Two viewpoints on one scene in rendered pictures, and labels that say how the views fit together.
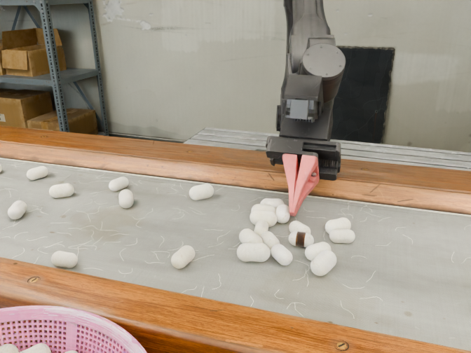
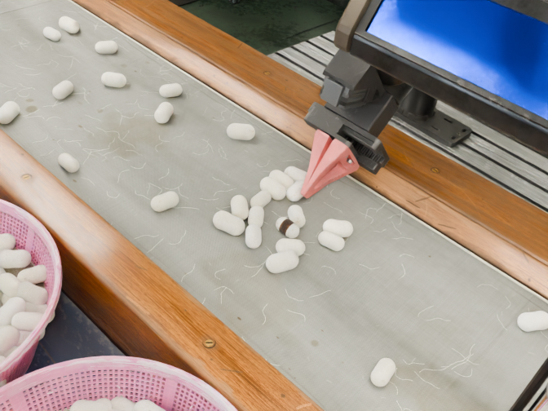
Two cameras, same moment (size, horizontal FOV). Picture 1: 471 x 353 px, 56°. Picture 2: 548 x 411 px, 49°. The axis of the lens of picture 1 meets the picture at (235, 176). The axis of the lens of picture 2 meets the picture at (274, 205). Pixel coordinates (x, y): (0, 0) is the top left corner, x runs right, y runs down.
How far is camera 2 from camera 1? 30 cm
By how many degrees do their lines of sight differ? 24
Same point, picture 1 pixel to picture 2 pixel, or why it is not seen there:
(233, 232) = (236, 191)
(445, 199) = (489, 244)
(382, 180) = (438, 192)
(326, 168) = (368, 159)
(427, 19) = not seen: outside the picture
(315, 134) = (359, 121)
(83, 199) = (130, 97)
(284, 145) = (324, 119)
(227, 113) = not seen: outside the picture
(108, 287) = (76, 209)
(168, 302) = (109, 244)
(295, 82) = (342, 59)
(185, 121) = not seen: outside the picture
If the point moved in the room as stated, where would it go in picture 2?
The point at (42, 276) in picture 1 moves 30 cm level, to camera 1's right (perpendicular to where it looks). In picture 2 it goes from (34, 176) to (272, 280)
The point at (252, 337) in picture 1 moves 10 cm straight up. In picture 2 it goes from (148, 303) to (146, 227)
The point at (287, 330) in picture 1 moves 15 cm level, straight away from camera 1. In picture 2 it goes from (179, 310) to (267, 226)
